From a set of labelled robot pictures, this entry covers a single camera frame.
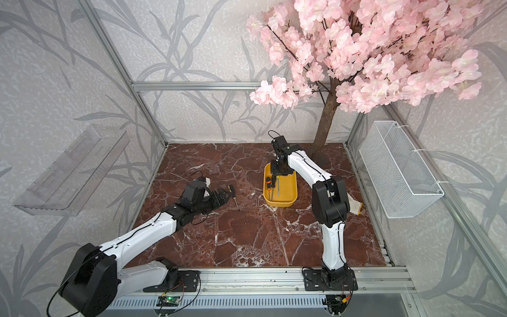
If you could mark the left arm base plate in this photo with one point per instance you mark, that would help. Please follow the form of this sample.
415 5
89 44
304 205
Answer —
180 281

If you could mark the yellow handled screwdriver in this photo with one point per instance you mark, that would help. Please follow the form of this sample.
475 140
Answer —
273 182

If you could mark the white work glove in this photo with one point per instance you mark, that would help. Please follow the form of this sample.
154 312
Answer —
355 206

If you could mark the left green circuit board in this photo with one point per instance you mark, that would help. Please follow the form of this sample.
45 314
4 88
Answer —
168 301

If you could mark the pink cherry blossom tree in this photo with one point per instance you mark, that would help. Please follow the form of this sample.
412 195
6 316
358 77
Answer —
366 54

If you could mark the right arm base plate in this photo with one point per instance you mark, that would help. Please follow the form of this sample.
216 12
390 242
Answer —
342 279

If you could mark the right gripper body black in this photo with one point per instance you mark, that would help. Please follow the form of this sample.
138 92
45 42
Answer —
276 169

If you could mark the black yellow stubby screwdriver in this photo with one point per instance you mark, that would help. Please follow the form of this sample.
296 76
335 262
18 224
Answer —
232 195

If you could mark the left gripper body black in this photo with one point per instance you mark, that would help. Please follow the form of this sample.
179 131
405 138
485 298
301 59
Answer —
210 203

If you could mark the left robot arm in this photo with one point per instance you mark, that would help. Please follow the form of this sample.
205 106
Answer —
98 275

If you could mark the aluminium front rail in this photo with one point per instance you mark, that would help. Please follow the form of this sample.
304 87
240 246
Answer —
290 281

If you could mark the white wire mesh basket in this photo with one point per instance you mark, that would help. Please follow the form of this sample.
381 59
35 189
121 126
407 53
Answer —
404 184

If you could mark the right circuit board with wires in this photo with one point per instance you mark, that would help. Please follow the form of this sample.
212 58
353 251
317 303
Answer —
336 304

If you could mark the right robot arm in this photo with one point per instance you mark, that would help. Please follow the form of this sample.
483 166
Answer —
330 202

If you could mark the clear acrylic wall shelf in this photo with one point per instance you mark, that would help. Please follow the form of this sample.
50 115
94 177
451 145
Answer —
67 185

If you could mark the yellow plastic storage box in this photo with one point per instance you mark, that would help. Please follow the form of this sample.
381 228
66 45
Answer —
288 190

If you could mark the black orange small screwdriver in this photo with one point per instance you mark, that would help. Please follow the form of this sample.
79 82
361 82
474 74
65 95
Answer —
268 184

